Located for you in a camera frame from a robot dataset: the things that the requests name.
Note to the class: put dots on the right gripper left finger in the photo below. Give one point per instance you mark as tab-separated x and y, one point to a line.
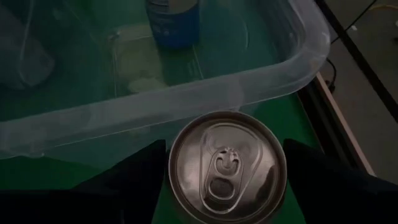
124	193

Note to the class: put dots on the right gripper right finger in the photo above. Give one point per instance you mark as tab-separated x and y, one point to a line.
335	193

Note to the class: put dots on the silver soda can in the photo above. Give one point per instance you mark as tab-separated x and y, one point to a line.
227	168

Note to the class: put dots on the clear plastic bin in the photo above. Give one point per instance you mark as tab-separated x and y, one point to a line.
186	102

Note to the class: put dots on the silver can pair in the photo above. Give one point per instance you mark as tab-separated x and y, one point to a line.
174	28

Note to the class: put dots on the green table mat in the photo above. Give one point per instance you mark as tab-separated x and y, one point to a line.
280	124

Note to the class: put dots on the white paper scrap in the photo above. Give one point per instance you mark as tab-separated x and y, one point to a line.
353	28

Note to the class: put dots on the black metal rig frame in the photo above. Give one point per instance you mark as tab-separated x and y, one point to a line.
323	130

